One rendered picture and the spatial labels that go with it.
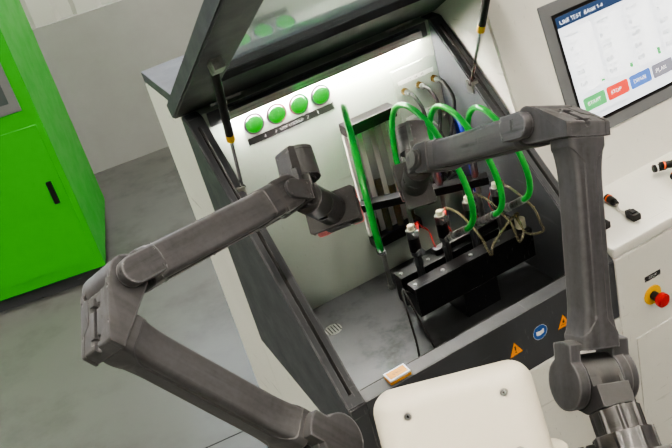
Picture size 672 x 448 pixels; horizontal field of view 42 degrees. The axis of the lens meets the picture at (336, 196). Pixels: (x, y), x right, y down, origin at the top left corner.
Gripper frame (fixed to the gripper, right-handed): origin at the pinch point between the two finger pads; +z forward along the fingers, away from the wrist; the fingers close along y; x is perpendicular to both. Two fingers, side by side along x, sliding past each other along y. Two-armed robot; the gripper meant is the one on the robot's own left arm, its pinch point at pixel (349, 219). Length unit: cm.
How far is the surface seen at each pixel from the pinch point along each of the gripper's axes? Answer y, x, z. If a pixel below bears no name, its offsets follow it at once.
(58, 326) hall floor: 215, -62, 180
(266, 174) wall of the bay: 27.0, -27.8, 28.6
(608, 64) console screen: -55, -33, 59
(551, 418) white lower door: -14, 43, 62
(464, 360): -5.7, 28.0, 32.1
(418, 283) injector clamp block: 1.6, 7.0, 40.9
